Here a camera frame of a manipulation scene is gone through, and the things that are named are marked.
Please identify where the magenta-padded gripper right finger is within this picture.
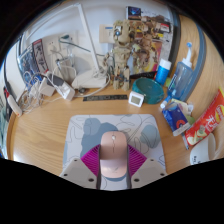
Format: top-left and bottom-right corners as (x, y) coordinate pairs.
(125, 143), (168, 190)

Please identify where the black ruler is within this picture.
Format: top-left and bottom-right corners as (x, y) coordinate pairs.
(82, 94), (129, 103)

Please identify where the white wall socket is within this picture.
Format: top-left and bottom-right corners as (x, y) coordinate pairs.
(44, 36), (62, 56)
(59, 30), (80, 51)

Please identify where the pink computer mouse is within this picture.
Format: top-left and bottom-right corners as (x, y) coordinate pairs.
(99, 130), (129, 179)

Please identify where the red chips tube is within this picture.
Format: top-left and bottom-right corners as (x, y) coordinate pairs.
(184, 87), (224, 147)

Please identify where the small white clock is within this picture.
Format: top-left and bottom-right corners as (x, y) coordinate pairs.
(128, 90), (146, 108)

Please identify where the white power adapter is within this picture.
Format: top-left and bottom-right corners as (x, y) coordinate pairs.
(39, 77), (56, 98)

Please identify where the grey patterned mouse pad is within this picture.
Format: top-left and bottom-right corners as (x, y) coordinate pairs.
(62, 113), (167, 192)

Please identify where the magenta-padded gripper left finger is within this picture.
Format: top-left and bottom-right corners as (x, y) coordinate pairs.
(59, 143), (102, 190)

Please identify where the white mug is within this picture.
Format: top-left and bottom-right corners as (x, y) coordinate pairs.
(189, 132), (218, 166)

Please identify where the teal bowl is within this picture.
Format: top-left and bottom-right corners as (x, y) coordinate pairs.
(131, 77), (165, 105)

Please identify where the blue tissue pack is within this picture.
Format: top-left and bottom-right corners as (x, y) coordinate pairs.
(162, 101), (192, 137)

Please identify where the white power strip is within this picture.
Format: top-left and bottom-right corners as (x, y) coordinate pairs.
(53, 74), (77, 102)

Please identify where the colourful robot poster box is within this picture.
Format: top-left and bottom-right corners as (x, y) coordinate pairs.
(125, 5), (174, 75)

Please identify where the blue white-capped can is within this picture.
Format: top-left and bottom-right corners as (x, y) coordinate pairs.
(154, 58), (173, 86)

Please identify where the blue spray bottle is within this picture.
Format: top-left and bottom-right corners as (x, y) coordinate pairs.
(166, 41), (195, 101)

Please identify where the tan robot figure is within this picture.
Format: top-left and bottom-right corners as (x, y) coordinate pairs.
(103, 19), (141, 92)

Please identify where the white desk lamp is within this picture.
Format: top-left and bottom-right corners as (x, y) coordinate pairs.
(23, 2), (112, 90)

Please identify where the white wall panel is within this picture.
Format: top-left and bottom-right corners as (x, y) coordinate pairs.
(98, 23), (117, 44)

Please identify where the blue robot model kit box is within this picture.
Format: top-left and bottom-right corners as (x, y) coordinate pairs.
(16, 38), (51, 91)

